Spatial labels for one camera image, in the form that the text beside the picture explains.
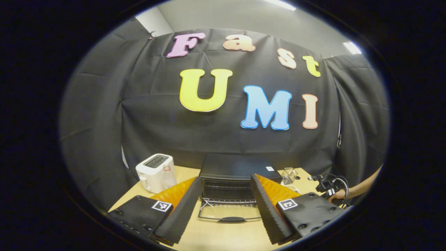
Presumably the black cable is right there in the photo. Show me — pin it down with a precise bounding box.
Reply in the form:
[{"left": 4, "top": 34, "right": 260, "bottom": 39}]
[{"left": 329, "top": 175, "right": 350, "bottom": 207}]

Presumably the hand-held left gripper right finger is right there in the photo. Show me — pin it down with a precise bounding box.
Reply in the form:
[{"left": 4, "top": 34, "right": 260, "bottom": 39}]
[{"left": 250, "top": 173, "right": 353, "bottom": 245}]

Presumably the black backdrop cloth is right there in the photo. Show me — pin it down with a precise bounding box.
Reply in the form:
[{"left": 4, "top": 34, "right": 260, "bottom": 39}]
[{"left": 59, "top": 17, "right": 391, "bottom": 210}]

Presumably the clear plastic bottle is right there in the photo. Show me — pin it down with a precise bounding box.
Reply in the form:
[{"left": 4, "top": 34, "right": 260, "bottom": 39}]
[{"left": 162, "top": 166, "right": 177, "bottom": 189}]

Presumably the white toaster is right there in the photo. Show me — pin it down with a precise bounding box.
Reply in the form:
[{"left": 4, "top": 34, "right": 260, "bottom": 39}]
[{"left": 136, "top": 153, "right": 176, "bottom": 194}]

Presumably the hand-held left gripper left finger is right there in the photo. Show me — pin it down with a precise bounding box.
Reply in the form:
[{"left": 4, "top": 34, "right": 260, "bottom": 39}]
[{"left": 106, "top": 176, "right": 203, "bottom": 245}]

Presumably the black electric oven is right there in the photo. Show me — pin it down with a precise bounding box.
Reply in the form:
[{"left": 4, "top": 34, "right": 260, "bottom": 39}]
[{"left": 198, "top": 153, "right": 283, "bottom": 224}]

